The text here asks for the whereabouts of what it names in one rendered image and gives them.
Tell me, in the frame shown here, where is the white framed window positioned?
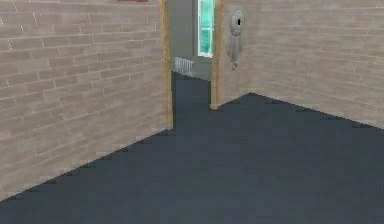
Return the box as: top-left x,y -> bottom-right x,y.
197,0 -> 216,58

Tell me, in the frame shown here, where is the white slatted rack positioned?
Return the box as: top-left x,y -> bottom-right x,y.
173,56 -> 196,78

